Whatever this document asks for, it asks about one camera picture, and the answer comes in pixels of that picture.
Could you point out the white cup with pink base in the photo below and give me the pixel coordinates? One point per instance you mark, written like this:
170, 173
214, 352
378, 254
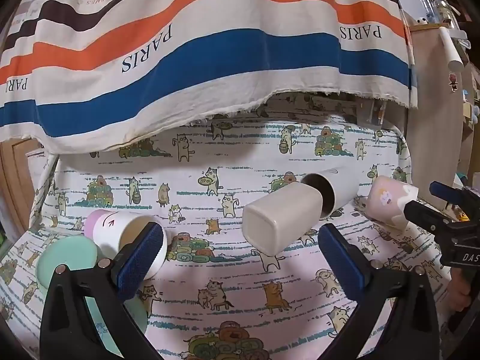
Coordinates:
110, 228

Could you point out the mint green plate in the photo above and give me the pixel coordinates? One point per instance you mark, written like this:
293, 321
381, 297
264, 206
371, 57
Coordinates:
67, 260

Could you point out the person's right hand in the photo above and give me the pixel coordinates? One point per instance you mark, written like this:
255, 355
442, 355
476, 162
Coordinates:
458, 293

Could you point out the white paper tube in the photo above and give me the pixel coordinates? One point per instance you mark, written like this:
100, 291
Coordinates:
452, 52

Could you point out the pink floral cup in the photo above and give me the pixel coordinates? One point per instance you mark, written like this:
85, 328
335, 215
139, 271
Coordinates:
386, 198

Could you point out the cat printed cloth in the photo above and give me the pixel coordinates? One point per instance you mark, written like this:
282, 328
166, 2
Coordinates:
225, 270

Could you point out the white cylindrical cup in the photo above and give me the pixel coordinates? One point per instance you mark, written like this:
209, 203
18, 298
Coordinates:
342, 186

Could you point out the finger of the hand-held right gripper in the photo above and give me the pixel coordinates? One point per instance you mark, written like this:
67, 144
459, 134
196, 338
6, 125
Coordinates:
425, 213
448, 192

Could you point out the small figure sticker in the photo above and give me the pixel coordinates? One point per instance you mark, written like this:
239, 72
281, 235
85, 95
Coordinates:
453, 81

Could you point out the clear plastic bottle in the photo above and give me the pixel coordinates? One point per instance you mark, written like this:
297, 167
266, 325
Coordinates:
446, 13

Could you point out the wooden shelf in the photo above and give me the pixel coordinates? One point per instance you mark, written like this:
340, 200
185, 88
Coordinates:
431, 127

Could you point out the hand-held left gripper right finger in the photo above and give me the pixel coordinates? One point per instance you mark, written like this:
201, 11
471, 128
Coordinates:
343, 260

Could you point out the wooden door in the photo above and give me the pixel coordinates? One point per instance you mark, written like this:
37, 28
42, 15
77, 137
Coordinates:
15, 180

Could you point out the clear blue tube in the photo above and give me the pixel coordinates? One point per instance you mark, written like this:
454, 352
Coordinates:
425, 2

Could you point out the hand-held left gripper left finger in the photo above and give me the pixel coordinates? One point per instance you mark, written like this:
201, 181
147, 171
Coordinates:
140, 260

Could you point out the cream square cup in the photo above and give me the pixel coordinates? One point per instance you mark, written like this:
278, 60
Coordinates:
279, 221

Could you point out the striped cloth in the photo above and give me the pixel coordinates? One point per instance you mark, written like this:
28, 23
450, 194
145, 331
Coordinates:
225, 45

